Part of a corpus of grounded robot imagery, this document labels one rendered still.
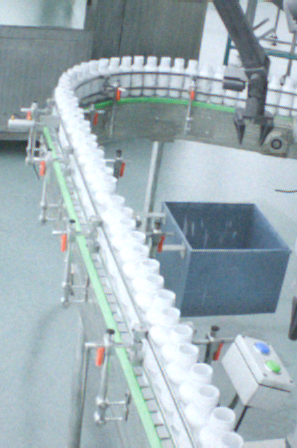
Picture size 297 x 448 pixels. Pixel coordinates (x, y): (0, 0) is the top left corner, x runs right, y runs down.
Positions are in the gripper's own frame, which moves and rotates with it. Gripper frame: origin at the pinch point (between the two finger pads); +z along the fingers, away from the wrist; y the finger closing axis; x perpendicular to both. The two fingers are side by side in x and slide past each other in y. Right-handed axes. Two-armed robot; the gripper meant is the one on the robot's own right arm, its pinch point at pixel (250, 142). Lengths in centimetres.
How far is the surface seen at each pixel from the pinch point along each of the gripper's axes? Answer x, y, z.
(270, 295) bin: 14.4, -8.5, 42.3
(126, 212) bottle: 36, 41, 5
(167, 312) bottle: 78, 40, 5
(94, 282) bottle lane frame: 41, 48, 20
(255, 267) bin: 14.8, -1.7, 32.2
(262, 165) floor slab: -288, -122, 126
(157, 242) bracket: 32.2, 32.1, 14.4
